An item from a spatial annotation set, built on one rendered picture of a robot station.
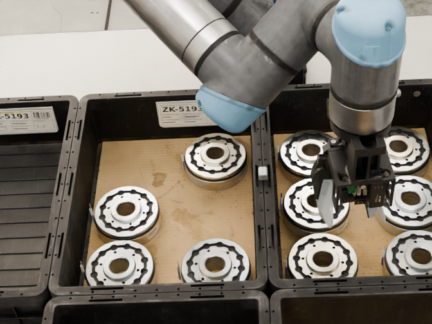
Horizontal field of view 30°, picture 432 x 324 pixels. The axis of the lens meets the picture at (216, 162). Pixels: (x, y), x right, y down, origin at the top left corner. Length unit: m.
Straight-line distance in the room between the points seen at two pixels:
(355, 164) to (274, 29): 0.18
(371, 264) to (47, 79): 0.86
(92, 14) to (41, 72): 1.34
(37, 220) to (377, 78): 0.67
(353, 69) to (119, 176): 0.61
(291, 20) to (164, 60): 0.87
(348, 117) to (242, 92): 0.13
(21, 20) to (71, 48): 1.33
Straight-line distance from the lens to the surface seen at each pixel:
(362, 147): 0.93
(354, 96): 0.89
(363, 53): 0.85
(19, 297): 1.14
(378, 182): 0.97
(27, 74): 1.81
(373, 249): 1.26
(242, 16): 1.46
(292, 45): 0.92
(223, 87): 0.94
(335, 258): 1.19
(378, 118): 0.91
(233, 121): 0.95
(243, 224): 1.28
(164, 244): 1.27
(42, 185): 1.39
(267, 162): 1.23
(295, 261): 1.20
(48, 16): 3.16
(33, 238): 1.32
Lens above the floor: 1.84
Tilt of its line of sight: 47 degrees down
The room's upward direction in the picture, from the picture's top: 5 degrees counter-clockwise
